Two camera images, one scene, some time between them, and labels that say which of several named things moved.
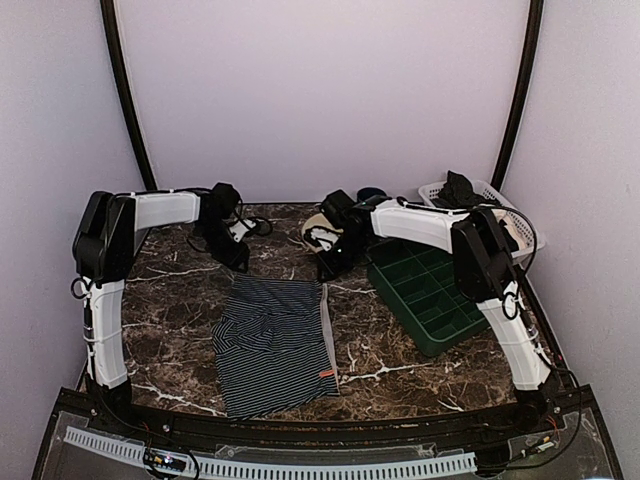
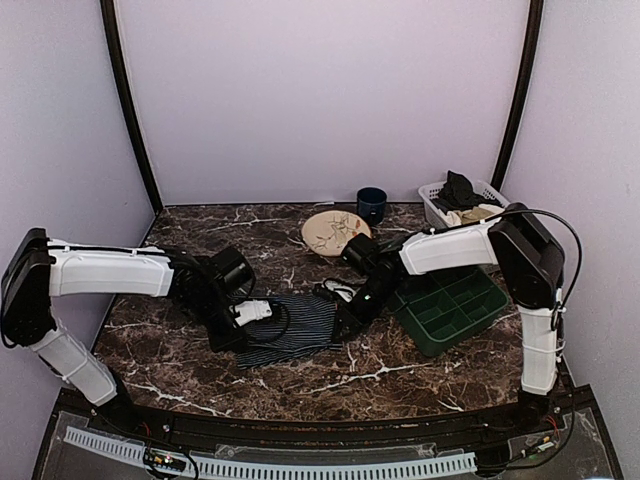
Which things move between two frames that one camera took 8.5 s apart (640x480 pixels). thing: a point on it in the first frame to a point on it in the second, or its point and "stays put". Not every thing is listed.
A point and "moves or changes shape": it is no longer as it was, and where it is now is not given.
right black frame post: [534, 32] stays put
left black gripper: [234, 258] to [236, 342]
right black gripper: [332, 269] to [354, 320]
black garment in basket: [458, 191] stays put
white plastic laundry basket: [534, 240] stays put
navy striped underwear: [274, 345] moves or changes shape
